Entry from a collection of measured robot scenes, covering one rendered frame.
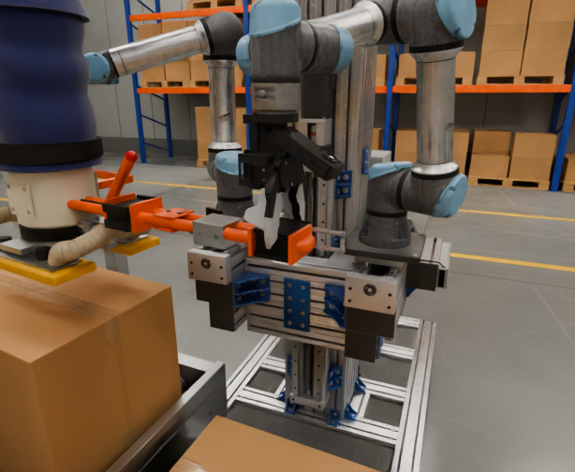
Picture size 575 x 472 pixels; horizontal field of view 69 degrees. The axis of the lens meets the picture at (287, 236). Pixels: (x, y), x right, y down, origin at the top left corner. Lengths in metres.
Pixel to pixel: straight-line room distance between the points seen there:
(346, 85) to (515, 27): 6.61
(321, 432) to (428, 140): 1.19
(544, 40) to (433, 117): 6.87
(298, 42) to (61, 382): 0.82
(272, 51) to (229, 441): 1.01
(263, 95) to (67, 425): 0.83
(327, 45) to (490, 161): 7.24
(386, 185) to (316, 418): 1.04
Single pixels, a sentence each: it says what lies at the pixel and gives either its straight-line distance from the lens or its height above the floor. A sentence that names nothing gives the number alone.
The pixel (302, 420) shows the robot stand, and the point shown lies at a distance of 1.83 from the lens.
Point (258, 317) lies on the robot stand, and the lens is 1.44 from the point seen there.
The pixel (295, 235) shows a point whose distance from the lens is 0.66.
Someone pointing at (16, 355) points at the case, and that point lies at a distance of 1.04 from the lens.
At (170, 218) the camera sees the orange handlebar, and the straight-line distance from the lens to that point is 0.81.
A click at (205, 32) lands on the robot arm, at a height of 1.61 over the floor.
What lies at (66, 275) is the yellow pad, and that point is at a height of 1.10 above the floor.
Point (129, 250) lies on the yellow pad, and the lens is 1.05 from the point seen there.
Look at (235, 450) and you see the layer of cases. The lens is 1.27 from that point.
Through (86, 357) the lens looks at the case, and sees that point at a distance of 1.08.
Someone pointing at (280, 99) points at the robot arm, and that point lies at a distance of 0.65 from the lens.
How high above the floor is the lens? 1.44
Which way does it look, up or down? 18 degrees down
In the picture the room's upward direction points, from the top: straight up
